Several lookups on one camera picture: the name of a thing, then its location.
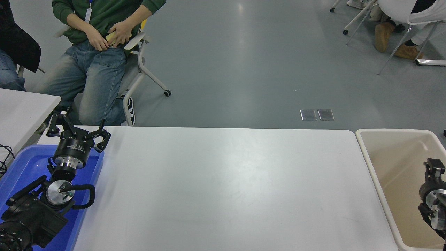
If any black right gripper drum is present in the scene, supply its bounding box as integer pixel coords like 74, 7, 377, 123
419, 181, 446, 203

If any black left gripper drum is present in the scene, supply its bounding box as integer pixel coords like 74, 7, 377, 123
53, 136, 93, 163

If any person's right hand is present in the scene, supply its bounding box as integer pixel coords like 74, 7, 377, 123
86, 29, 110, 52

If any person's left hand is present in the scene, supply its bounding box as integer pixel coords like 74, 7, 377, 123
108, 21, 133, 46

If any white side table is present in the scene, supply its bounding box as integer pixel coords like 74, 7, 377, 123
0, 88, 61, 164

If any large pale plastic bin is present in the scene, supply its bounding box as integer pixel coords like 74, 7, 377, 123
355, 128, 446, 251

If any blue plastic tray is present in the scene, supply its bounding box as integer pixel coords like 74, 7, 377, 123
0, 145, 105, 251

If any person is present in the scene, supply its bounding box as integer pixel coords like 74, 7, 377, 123
369, 0, 446, 60
35, 0, 167, 127
0, 0, 41, 92

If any white wheeled office chair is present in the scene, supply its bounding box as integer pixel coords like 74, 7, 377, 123
52, 19, 172, 127

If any white wheeled table leg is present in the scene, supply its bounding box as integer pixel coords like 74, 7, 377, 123
329, 0, 378, 35

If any white shell chair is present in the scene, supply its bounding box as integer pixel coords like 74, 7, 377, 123
377, 0, 446, 75

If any grey chair frame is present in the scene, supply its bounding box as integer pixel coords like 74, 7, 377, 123
16, 64, 46, 79

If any black cable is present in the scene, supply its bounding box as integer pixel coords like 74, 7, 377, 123
0, 145, 15, 179

